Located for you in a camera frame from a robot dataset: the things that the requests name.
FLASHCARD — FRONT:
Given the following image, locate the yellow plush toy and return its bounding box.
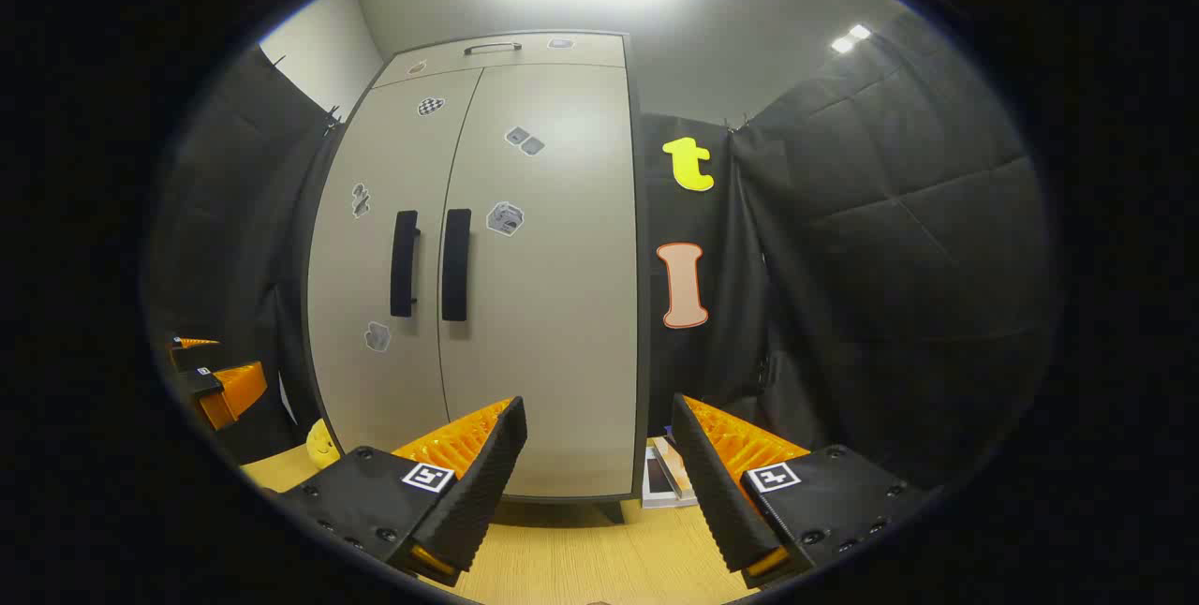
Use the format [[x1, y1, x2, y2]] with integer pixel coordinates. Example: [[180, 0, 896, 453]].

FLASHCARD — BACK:
[[305, 418, 343, 470]]

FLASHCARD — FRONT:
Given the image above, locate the black backdrop cloth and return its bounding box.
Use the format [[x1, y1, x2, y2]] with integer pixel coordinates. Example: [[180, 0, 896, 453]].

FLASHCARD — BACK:
[[145, 10, 1064, 494]]

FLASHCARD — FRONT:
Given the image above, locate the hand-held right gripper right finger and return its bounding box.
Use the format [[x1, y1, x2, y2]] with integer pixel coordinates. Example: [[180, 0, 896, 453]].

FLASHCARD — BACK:
[[671, 392, 938, 590]]

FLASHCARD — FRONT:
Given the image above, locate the blue cover book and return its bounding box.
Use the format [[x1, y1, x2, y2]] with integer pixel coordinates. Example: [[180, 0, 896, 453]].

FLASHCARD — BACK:
[[653, 435, 699, 503]]

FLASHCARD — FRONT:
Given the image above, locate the white cover book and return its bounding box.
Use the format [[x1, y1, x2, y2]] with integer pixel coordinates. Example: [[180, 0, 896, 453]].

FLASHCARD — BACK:
[[642, 446, 677, 508]]

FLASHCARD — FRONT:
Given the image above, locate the grey double-door shoe cabinet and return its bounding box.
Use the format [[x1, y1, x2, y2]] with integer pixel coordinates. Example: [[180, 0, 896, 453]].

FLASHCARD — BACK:
[[305, 29, 649, 524]]

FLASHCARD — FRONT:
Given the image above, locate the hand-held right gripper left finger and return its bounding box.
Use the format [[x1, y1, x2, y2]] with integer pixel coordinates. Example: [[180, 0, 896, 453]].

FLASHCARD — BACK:
[[265, 396, 528, 587]]

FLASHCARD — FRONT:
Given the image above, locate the grey cabinet door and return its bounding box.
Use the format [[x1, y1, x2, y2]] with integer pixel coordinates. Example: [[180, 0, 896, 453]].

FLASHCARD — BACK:
[[438, 62, 640, 498], [307, 68, 483, 456]]

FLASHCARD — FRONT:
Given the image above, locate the grey cabinet drawer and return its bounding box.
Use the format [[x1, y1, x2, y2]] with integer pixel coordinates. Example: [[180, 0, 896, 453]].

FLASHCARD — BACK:
[[375, 32, 627, 88]]

